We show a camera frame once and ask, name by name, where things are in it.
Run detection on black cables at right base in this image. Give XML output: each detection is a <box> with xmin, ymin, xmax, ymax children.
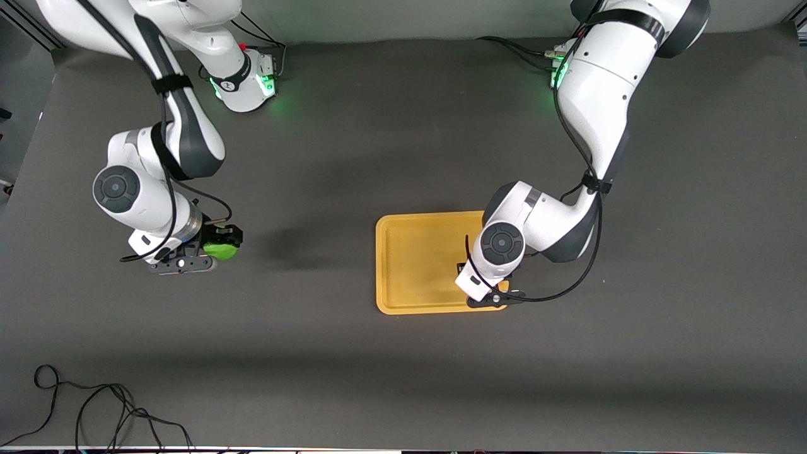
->
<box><xmin>230</xmin><ymin>11</ymin><xmax>288</xmax><ymax>78</ymax></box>

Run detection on black cables at left base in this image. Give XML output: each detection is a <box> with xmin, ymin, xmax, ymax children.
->
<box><xmin>476</xmin><ymin>35</ymin><xmax>559</xmax><ymax>67</ymax></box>

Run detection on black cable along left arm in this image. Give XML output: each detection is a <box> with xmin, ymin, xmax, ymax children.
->
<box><xmin>465</xmin><ymin>25</ymin><xmax>605</xmax><ymax>304</ymax></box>

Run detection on black cables at base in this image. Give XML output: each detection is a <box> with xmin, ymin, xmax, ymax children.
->
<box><xmin>230</xmin><ymin>11</ymin><xmax>288</xmax><ymax>78</ymax></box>
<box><xmin>476</xmin><ymin>35</ymin><xmax>559</xmax><ymax>67</ymax></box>

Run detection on yellow plastic tray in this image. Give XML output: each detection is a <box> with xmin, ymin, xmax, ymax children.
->
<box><xmin>376</xmin><ymin>211</ymin><xmax>510</xmax><ymax>315</ymax></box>

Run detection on loose thin black cable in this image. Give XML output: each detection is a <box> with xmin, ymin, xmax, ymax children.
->
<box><xmin>0</xmin><ymin>364</ymin><xmax>196</xmax><ymax>452</ymax></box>

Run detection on black metal frame rail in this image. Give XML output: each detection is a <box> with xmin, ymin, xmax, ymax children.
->
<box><xmin>0</xmin><ymin>0</ymin><xmax>64</xmax><ymax>51</ymax></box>

